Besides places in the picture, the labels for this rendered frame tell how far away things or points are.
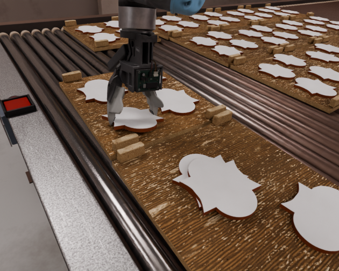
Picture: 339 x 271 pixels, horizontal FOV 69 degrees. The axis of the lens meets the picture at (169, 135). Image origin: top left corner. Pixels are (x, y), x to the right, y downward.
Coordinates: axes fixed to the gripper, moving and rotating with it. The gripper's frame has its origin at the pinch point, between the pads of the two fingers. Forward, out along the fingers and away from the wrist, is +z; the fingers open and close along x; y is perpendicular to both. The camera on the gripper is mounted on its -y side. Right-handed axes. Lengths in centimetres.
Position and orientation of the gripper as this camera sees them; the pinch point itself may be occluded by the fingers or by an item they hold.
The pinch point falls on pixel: (132, 118)
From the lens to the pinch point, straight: 62.3
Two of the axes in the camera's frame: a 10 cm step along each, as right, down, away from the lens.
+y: 5.5, 3.8, -7.4
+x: 8.3, -1.8, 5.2
